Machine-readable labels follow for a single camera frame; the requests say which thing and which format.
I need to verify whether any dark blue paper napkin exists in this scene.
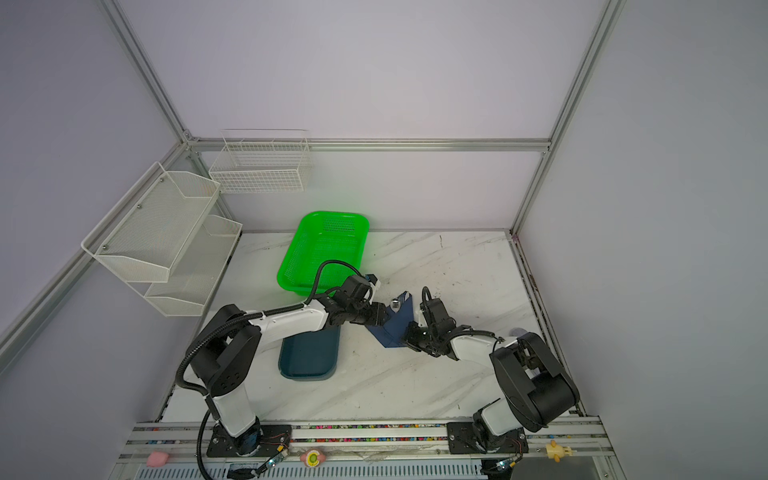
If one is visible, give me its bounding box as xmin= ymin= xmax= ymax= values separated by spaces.
xmin=366 ymin=291 xmax=415 ymax=348

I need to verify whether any dark teal plastic tray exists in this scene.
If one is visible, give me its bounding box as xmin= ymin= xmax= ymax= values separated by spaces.
xmin=278 ymin=327 xmax=341 ymax=381

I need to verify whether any green plastic perforated basket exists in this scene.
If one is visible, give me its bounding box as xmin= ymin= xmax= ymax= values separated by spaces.
xmin=276 ymin=211 xmax=370 ymax=297

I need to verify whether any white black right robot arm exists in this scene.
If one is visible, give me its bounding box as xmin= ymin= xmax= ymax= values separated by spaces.
xmin=403 ymin=323 xmax=580 ymax=453

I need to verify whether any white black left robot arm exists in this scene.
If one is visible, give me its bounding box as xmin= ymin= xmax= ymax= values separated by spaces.
xmin=174 ymin=293 xmax=390 ymax=454

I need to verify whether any yellow pink round toy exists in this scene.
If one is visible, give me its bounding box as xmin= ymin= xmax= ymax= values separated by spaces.
xmin=300 ymin=449 xmax=327 ymax=468

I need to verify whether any yellow duck toy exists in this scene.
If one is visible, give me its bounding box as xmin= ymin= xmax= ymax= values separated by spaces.
xmin=546 ymin=440 xmax=574 ymax=463

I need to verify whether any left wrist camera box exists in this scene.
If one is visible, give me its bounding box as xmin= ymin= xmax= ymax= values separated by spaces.
xmin=340 ymin=274 xmax=380 ymax=303

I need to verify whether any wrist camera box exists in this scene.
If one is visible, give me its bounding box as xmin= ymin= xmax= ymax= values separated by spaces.
xmin=340 ymin=274 xmax=380 ymax=303
xmin=420 ymin=298 xmax=456 ymax=335

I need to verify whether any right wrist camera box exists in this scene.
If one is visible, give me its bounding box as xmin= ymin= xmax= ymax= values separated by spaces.
xmin=420 ymin=298 xmax=456 ymax=335

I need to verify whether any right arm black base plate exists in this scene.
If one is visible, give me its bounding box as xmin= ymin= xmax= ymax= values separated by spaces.
xmin=446 ymin=422 xmax=529 ymax=455

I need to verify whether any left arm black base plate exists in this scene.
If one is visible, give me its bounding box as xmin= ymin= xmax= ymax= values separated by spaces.
xmin=206 ymin=424 xmax=292 ymax=458

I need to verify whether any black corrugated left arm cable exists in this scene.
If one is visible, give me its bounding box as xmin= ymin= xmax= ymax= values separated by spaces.
xmin=175 ymin=259 xmax=364 ymax=480

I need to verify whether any aluminium front rail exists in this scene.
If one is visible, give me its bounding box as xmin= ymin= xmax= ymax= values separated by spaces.
xmin=110 ymin=416 xmax=625 ymax=479

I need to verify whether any white wire wall basket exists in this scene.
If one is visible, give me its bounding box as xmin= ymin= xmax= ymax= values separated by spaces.
xmin=209 ymin=129 xmax=313 ymax=194

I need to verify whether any white mesh wall shelf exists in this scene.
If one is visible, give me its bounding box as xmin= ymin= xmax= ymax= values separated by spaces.
xmin=81 ymin=163 xmax=242 ymax=317

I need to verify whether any pink toy on rail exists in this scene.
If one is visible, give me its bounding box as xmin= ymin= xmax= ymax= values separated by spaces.
xmin=146 ymin=451 xmax=169 ymax=468

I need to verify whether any aluminium frame post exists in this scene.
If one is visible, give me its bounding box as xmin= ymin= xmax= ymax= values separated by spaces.
xmin=95 ymin=0 xmax=192 ymax=144

